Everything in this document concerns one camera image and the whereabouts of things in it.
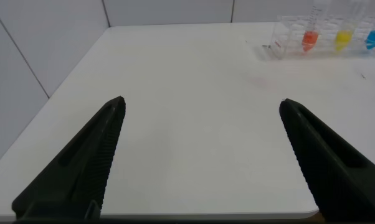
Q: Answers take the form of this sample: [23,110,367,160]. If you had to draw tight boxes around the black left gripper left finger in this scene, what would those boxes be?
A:
[11,95,126,220]

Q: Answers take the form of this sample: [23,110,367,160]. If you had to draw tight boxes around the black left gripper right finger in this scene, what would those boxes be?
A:
[278,98,375,222]

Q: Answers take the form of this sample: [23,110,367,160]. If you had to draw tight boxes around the test tube with red pigment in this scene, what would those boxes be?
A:
[301,0,331,52]

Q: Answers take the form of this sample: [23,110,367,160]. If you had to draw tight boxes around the test tube with yellow pigment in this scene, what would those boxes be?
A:
[334,0,368,52]

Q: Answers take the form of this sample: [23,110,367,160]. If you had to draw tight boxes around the clear plastic test tube rack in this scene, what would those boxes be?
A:
[270,14,375,60]

